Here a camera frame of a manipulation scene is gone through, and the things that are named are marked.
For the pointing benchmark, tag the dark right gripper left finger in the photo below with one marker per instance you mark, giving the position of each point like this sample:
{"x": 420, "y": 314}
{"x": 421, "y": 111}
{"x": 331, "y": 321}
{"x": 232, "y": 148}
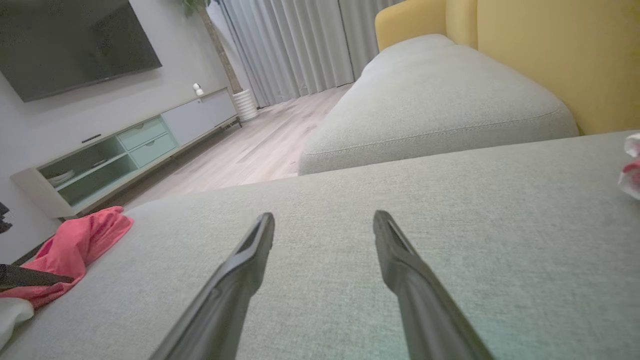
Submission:
{"x": 225, "y": 310}

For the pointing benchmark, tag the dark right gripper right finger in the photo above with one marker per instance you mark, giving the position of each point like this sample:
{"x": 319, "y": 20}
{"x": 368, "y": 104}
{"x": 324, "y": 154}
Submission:
{"x": 425, "y": 310}

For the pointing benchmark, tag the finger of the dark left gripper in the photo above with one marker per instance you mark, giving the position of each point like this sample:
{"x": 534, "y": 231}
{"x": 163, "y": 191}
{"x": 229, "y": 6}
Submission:
{"x": 25, "y": 277}

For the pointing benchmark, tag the red and white basketball jersey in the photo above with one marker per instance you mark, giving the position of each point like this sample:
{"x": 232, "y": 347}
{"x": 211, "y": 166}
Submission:
{"x": 85, "y": 240}

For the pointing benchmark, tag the red shorts with white stripes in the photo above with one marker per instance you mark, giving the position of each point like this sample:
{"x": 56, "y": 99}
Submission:
{"x": 631, "y": 170}

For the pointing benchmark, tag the white bowl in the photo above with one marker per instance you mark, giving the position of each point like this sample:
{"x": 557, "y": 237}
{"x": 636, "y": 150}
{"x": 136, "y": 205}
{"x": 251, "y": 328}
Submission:
{"x": 61, "y": 177}

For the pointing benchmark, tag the wide grey sofa seat cushion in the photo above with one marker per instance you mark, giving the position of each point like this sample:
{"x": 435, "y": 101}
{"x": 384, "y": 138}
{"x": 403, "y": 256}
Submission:
{"x": 325, "y": 200}

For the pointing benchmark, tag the small black bar device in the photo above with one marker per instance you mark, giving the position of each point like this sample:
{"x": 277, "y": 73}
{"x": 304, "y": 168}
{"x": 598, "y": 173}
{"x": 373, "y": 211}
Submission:
{"x": 91, "y": 138}

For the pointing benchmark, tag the low grey TV cabinet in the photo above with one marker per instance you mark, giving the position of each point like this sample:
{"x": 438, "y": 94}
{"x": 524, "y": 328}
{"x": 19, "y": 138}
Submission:
{"x": 190, "y": 120}

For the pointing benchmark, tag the white ribbed plant pot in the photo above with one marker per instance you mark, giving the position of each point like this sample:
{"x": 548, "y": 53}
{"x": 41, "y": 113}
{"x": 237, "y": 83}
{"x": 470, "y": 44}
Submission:
{"x": 246, "y": 105}

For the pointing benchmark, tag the green indoor tree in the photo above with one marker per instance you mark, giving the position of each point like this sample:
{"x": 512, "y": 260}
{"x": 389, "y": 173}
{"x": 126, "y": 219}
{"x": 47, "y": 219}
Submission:
{"x": 220, "y": 45}

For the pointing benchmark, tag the grey pleated curtains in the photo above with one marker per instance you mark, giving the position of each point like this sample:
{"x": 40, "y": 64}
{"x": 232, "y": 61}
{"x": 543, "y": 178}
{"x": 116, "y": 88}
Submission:
{"x": 300, "y": 45}

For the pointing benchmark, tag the yellow sofa armrest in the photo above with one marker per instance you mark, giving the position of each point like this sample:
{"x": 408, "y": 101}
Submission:
{"x": 407, "y": 22}

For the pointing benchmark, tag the large yellow sofa backrest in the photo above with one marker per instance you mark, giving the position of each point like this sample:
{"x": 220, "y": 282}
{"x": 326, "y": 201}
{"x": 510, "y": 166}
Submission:
{"x": 565, "y": 55}

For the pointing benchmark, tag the narrow yellow sofa backrest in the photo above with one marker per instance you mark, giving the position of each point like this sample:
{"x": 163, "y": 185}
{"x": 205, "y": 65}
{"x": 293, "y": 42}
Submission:
{"x": 461, "y": 20}

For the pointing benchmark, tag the small white security camera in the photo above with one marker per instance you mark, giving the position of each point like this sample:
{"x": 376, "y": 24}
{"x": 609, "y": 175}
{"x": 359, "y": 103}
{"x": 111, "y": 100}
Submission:
{"x": 198, "y": 89}

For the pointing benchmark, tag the black wall television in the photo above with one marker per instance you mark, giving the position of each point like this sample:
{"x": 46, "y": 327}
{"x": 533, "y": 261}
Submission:
{"x": 70, "y": 40}

